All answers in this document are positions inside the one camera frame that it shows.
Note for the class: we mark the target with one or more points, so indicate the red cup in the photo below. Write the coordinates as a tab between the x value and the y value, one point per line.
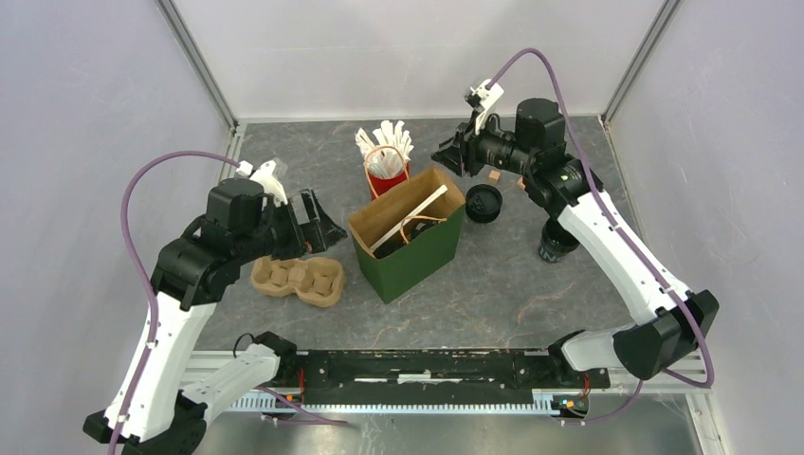
379	186

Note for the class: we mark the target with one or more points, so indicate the black coffee lid stack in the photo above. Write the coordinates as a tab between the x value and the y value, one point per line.
483	203

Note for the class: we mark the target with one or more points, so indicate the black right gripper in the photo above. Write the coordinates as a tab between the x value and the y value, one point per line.
455	152

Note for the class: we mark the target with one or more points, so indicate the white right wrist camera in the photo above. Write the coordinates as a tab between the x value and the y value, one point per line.
482	98

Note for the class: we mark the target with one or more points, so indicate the green paper bag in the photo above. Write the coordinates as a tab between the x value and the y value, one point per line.
393	276

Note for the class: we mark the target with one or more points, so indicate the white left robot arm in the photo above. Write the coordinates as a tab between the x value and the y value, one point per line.
154	413

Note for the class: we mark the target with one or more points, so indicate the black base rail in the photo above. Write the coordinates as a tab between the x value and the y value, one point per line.
440	379

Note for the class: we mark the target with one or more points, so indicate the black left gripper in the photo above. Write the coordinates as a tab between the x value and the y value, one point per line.
318	235

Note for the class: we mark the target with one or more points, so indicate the white wrapped stirrer bundle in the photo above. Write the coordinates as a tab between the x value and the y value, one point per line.
386	150

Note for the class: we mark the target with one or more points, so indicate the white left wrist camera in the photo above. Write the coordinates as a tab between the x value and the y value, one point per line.
269	175

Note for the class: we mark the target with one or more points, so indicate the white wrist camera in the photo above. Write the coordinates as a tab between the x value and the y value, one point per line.
482	98
269	175

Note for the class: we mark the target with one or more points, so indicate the brown cardboard cup carrier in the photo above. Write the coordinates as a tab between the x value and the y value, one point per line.
318	281

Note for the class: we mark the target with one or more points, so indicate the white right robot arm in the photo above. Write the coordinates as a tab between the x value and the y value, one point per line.
668	319

